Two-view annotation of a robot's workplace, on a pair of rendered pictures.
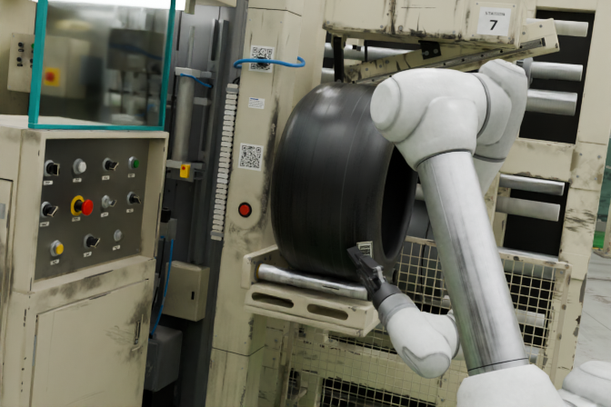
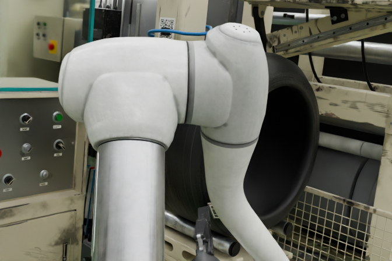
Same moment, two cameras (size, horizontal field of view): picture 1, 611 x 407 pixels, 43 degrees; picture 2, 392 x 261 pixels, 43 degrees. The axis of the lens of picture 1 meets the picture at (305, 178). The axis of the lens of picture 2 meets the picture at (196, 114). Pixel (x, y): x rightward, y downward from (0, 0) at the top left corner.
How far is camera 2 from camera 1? 0.96 m
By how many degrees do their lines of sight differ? 23
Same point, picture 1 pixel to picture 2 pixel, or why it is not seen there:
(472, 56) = (376, 20)
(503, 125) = (223, 105)
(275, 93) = not seen: hidden behind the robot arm
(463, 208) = (110, 214)
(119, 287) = (41, 217)
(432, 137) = (95, 122)
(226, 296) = not seen: hidden behind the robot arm
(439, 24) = not seen: outside the picture
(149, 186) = (79, 135)
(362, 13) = not seen: outside the picture
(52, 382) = not seen: outside the picture
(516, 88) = (235, 59)
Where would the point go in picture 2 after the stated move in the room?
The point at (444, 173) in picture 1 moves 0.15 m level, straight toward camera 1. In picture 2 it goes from (104, 166) to (12, 187)
